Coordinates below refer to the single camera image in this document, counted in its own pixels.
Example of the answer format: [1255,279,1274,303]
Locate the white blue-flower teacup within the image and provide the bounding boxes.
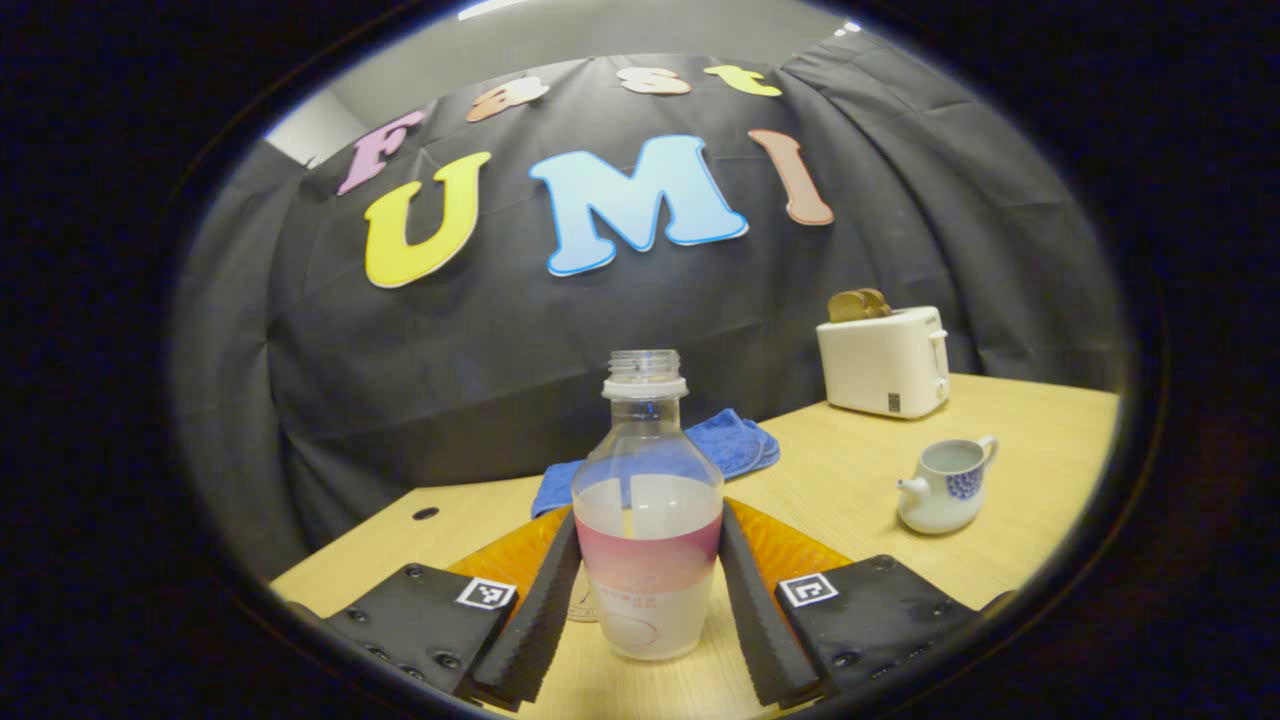
[896,435,1000,536]

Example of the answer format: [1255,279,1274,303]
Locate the white toaster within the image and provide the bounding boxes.
[816,306,951,420]

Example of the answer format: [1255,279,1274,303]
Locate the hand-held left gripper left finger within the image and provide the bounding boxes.
[290,505,584,714]

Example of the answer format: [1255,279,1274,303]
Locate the clear plastic water bottle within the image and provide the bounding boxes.
[572,349,725,662]

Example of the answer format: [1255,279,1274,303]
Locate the folded blue towel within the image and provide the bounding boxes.
[530,408,782,519]

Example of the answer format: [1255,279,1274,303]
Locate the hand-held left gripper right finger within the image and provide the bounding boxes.
[718,497,1016,711]

